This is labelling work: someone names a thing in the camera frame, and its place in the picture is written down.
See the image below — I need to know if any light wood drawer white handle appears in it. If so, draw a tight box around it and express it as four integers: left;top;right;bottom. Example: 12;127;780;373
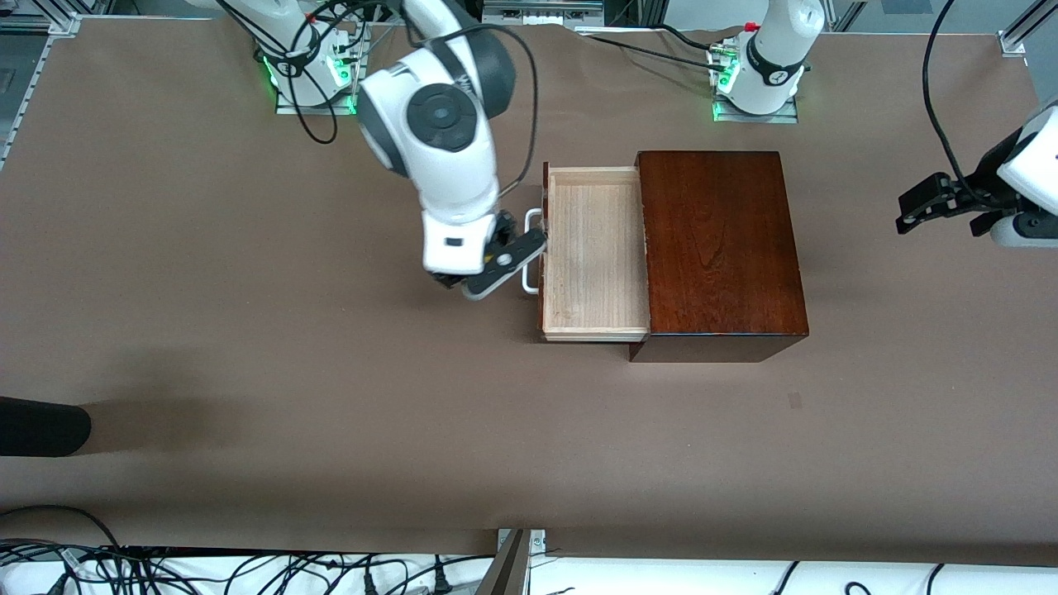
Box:
522;163;651;343

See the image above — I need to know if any aluminium profile bar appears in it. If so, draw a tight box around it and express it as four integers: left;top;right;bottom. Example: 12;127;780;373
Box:
1007;0;1058;44

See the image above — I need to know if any dark brown wooden cabinet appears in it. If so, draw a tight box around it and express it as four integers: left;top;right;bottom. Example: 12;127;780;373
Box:
630;150;811;363

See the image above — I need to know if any brown paper table cover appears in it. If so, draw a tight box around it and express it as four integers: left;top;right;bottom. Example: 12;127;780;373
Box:
0;15;1058;568

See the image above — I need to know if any dark metal strut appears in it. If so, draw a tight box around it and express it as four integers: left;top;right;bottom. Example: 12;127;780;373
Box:
475;531;531;595

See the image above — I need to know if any black ribbed cylinder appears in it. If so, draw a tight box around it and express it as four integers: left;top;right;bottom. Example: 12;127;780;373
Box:
0;396;93;458

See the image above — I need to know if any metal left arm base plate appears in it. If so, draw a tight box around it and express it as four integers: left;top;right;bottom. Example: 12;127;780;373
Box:
712;41;801;125

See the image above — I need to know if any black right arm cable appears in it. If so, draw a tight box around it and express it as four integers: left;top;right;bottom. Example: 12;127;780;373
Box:
285;25;341;145

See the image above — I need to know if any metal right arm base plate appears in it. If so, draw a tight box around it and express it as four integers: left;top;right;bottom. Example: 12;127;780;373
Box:
275;23;365;116

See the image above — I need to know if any long black table cable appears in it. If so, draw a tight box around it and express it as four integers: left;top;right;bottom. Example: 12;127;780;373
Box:
589;35;724;69

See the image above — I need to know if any short black table cable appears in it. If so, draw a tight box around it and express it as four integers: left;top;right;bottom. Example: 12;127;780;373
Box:
657;23;713;50

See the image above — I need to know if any perforated metal rail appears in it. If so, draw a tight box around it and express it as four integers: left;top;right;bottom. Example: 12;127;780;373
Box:
0;15;82;170

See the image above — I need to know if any black arched cable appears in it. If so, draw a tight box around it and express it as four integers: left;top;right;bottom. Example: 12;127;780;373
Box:
0;505;123;550

